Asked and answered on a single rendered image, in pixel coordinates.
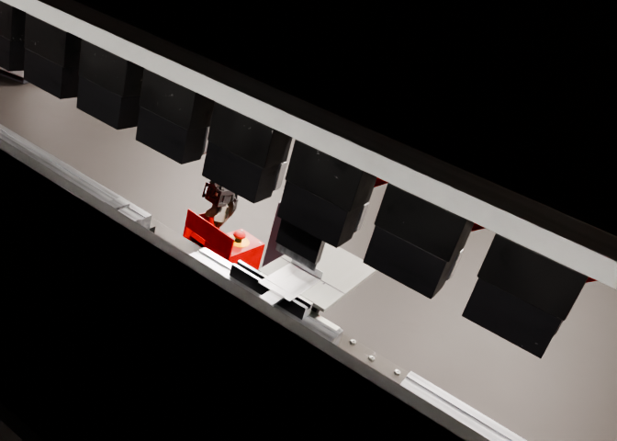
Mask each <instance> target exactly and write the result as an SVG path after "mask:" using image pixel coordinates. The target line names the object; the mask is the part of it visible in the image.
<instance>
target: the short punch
mask: <svg viewBox="0 0 617 441"><path fill-rule="evenodd" d="M275 242H276V243H277V245H276V248H275V249H276V250H277V251H278V252H280V253H282V254H284V255H286V256H288V257H290V258H291V259H293V260H295V261H297V262H298V263H300V264H301V265H303V266H305V267H307V268H309V269H311V270H312V271H314V272H315V270H316V266H317V263H318V262H319V261H320V259H321V255H322V252H323V249H324V246H325V242H323V241H322V240H320V239H318V238H316V237H315V236H313V235H311V234H309V233H307V232H305V231H303V230H301V229H299V228H298V227H296V226H294V225H293V224H291V223H289V222H287V221H285V220H281V223H280V226H279V230H278V234H277V237H276V241H275Z"/></svg>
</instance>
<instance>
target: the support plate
mask: <svg viewBox="0 0 617 441"><path fill-rule="evenodd" d="M281 257H283V258H285V260H284V259H283V258H281ZM281 257H279V258H277V259H275V260H274V261H273V262H271V263H269V264H267V265H266V266H263V267H261V268H260V269H258V271H260V272H262V273H264V274H265V275H267V276H269V275H271V274H273V273H274V272H275V271H277V270H279V269H280V268H282V267H284V266H286V265H288V264H289V262H291V260H292V259H291V258H290V257H288V256H286V255H283V256H281ZM286 260H287V261H289V262H287V261H286ZM363 261H364V260H363V259H361V258H359V257H357V256H355V255H354V254H351V253H349V252H347V251H345V250H343V249H342V248H341V247H338V248H335V247H333V246H331V245H329V244H327V243H325V246H324V249H323V252H322V255H321V259H320V261H319V262H318V263H317V266H316V268H317V269H318V270H320V271H322V272H323V276H322V279H321V280H323V281H324V282H326V283H328V284H330V285H331V286H332V287H331V286H329V285H328V284H326V283H325V284H324V285H323V284H322V283H324V282H322V281H320V282H318V283H317V284H315V285H314V286H312V287H311V288H309V289H307V290H306V291H305V292H303V293H302V294H300V296H302V297H303V298H305V299H307V300H309V301H311V302H313V305H312V306H313V307H314V308H316V309H318V310H319V311H322V312H325V311H326V310H328V309H329V308H330V307H331V306H333V305H334V304H335V303H337V302H338V301H339V300H341V299H342V298H343V297H345V296H346V295H347V294H349V293H350V292H351V291H352V290H354V289H355V288H357V287H358V286H359V285H360V284H362V283H363V282H364V281H366V280H367V279H368V278H369V277H371V276H372V275H373V274H374V273H375V272H376V271H377V270H375V269H373V268H372V267H371V266H368V265H366V264H364V263H363ZM333 287H335V288H337V289H338V290H337V289H335V288H333ZM339 290H340V291H342V292H343V293H345V294H343V293H341V292H340V291H339Z"/></svg>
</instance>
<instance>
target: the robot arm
mask: <svg viewBox="0 0 617 441"><path fill-rule="evenodd" d="M206 187H208V190H207V193H205V190H206ZM203 197H205V199H206V200H207V201H209V202H210V203H212V207H211V208H210V209H208V210H207V211H206V216H207V217H211V218H213V221H214V225H215V226H216V227H217V228H219V227H220V226H222V225H223V224H224V223H225V222H226V221H227V220H228V219H229V218H230V217H231V215H232V214H233V213H234V211H235V210H236V208H237V203H238V195H236V194H235V193H233V192H231V191H229V190H228V189H226V188H224V187H222V186H220V185H218V184H216V183H214V182H213V181H211V180H210V181H207V182H206V183H205V187H204V191H203V195H202V198H203ZM227 204H228V205H227Z"/></svg>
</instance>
